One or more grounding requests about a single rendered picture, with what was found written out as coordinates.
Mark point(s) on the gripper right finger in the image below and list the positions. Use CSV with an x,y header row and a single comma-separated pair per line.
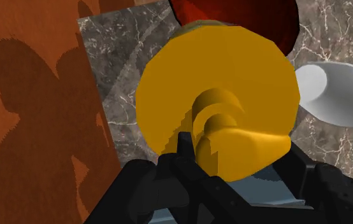
x,y
335,192

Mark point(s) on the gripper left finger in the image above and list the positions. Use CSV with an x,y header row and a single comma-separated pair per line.
x,y
176,186

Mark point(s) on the yellow round knobbed object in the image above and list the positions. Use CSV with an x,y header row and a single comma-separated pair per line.
x,y
220,77

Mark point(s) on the white bowl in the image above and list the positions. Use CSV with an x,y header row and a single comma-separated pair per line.
x,y
344,93

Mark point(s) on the dark red round bowl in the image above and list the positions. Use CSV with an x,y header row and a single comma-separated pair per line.
x,y
251,15

